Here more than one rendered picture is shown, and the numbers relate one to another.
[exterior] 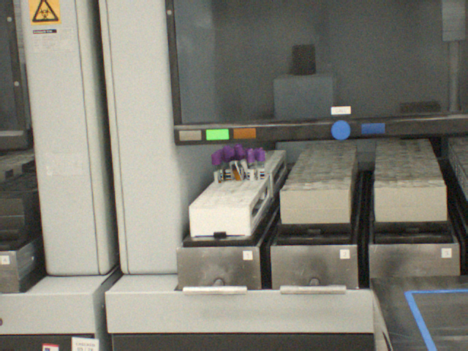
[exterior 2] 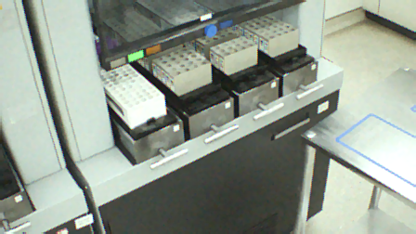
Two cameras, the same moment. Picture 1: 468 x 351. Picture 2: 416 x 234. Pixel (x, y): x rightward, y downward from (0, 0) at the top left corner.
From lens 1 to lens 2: 93 cm
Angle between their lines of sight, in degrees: 47
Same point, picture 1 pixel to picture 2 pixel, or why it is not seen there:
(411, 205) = (241, 60)
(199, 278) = (149, 153)
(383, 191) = (228, 57)
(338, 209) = (206, 75)
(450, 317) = (380, 153)
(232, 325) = (170, 168)
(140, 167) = (78, 94)
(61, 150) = (19, 102)
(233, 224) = (157, 110)
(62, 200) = (26, 136)
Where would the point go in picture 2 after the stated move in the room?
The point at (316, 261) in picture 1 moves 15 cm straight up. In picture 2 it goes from (214, 115) to (211, 62)
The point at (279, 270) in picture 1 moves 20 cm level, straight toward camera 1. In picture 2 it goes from (194, 128) to (253, 167)
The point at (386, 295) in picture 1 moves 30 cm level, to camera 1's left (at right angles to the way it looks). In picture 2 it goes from (331, 147) to (237, 225)
